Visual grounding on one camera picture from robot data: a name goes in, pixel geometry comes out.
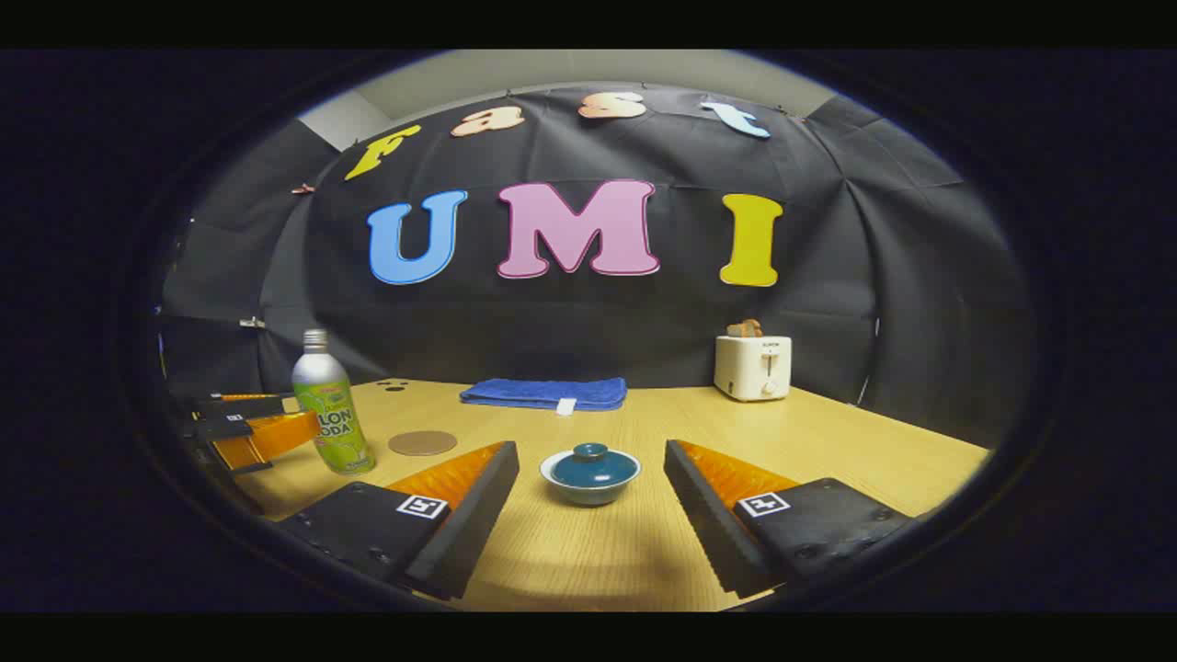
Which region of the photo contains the green teacup with white inside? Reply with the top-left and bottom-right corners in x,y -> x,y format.
539,451 -> 642,508

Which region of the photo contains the white power cable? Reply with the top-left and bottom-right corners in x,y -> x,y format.
857,317 -> 882,407

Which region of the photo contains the silver green label water bottle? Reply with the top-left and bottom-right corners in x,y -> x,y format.
291,328 -> 377,476

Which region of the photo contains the round brown coaster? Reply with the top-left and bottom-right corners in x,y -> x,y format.
388,430 -> 458,457

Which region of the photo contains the white toaster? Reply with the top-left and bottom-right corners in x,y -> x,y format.
714,335 -> 793,403

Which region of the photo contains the folded blue towel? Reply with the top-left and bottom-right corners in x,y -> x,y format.
460,377 -> 628,415

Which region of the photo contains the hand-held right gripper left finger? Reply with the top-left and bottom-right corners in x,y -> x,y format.
276,440 -> 520,601

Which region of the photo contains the teal teacup lid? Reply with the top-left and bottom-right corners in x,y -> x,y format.
552,443 -> 637,489

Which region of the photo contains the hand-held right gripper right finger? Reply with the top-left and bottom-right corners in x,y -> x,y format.
663,439 -> 916,599

